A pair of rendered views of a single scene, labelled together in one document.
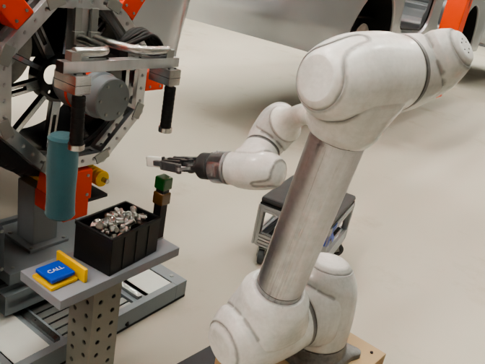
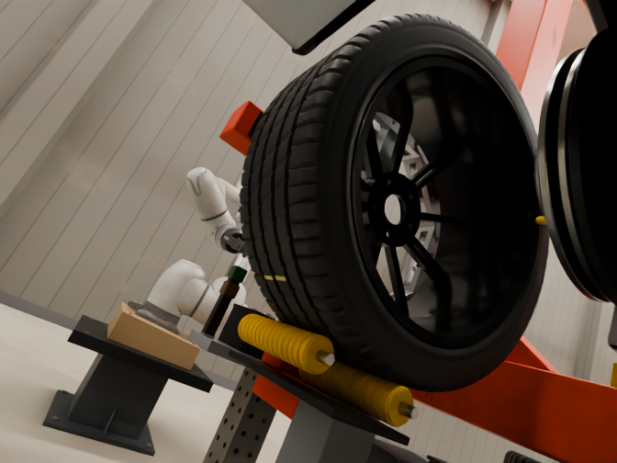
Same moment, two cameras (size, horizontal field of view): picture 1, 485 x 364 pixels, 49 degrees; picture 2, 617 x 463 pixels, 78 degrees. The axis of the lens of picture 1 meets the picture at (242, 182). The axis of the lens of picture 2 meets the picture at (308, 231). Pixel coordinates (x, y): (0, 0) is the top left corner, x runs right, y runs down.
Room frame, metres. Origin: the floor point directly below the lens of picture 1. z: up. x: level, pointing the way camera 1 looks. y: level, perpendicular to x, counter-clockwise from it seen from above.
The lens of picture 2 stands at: (2.37, 0.89, 0.49)
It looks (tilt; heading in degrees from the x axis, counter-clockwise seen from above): 17 degrees up; 208
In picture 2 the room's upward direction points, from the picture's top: 24 degrees clockwise
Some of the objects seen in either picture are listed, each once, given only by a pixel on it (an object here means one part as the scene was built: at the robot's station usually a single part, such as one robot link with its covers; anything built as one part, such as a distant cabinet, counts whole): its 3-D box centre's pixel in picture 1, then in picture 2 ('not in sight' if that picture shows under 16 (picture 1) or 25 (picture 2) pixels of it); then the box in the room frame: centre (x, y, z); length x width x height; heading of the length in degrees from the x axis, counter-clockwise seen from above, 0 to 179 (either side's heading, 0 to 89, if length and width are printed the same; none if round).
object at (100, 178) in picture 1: (80, 167); (280, 339); (1.74, 0.58, 0.51); 0.29 x 0.06 x 0.06; 58
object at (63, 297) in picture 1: (106, 262); (261, 365); (1.28, 0.34, 0.44); 0.43 x 0.17 x 0.03; 148
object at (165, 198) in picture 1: (162, 197); (229, 289); (1.45, 0.23, 0.59); 0.04 x 0.04 x 0.04; 58
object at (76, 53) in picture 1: (77, 32); not in sight; (1.43, 0.51, 1.03); 0.19 x 0.18 x 0.11; 58
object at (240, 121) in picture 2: (148, 78); (251, 132); (1.85, 0.40, 0.85); 0.09 x 0.08 x 0.07; 148
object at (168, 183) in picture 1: (163, 182); (237, 274); (1.45, 0.23, 0.64); 0.04 x 0.04 x 0.04; 58
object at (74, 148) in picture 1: (77, 120); not in sight; (1.31, 0.46, 0.83); 0.04 x 0.04 x 0.16
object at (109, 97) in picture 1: (90, 90); not in sight; (1.54, 0.50, 0.85); 0.21 x 0.14 x 0.14; 58
